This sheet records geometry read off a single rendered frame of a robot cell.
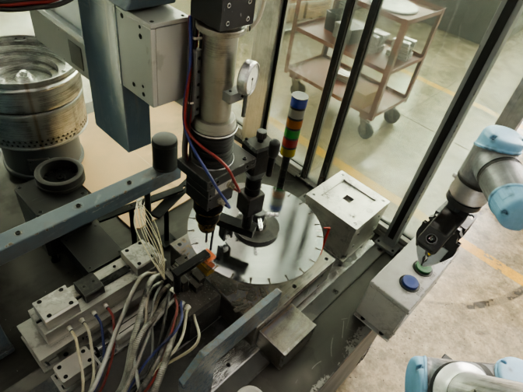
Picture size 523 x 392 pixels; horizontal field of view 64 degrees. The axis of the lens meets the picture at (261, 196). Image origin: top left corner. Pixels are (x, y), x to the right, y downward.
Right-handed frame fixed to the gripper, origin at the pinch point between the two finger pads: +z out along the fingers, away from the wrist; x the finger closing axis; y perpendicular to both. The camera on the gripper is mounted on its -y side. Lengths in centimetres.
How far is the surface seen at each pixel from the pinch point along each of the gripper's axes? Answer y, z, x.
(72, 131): -35, 5, 96
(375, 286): -6.9, 8.7, 5.3
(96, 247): -49, 15, 61
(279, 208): -11.1, 2.9, 34.8
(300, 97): 5, -18, 47
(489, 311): 105, 98, -26
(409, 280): 0.1, 7.1, 0.4
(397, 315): -6.7, 12.3, -2.3
